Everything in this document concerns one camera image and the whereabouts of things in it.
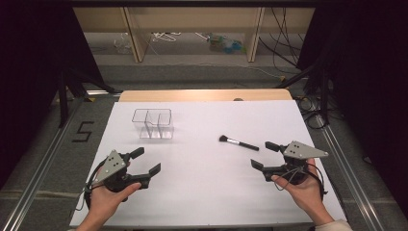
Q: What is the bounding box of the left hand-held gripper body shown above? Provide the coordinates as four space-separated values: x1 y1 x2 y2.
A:
93 148 152 193

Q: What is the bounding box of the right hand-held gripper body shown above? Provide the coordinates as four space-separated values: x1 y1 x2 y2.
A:
263 141 330 186

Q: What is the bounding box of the black makeup brush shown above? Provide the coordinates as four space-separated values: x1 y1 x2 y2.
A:
218 135 260 152

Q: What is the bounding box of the clear plastic divided organizer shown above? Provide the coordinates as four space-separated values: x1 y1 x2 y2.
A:
131 108 175 141

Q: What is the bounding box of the person's left hand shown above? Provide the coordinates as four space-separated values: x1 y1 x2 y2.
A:
86 181 142 226

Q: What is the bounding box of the person's right hand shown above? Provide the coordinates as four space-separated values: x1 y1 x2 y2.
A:
270 158 335 227

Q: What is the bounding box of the white table sheet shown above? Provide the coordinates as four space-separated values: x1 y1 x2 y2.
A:
69 99 348 227

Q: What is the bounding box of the black metal stand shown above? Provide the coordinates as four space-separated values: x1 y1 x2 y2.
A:
57 67 117 130
274 63 332 127

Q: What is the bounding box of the dark curtain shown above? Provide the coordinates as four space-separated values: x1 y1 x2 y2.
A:
0 5 106 191
295 5 408 211

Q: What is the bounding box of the clear plastic bag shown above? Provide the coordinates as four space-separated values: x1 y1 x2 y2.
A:
113 32 134 55

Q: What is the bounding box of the colourful plastic toy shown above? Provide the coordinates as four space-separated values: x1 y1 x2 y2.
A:
207 32 247 55

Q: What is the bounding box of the light wooden shelf unit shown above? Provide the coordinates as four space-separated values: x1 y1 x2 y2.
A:
72 7 316 64

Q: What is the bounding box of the right hand-held gripper cable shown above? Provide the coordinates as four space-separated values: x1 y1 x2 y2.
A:
274 162 329 200

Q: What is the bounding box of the hand-held gripper cable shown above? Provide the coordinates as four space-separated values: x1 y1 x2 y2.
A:
274 162 329 200
75 160 102 213

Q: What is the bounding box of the left hand-held gripper cable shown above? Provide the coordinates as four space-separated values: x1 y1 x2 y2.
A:
75 160 102 213

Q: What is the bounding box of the coiled black floor cable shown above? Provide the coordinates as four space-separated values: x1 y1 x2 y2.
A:
293 94 329 131

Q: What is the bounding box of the aluminium floor rail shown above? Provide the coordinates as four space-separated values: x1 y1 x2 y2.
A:
0 90 123 231
315 114 387 231

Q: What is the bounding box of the hanging black cable bundle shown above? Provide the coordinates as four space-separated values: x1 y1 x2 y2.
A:
258 7 306 77

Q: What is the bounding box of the white cord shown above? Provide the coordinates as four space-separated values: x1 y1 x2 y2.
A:
151 31 183 43

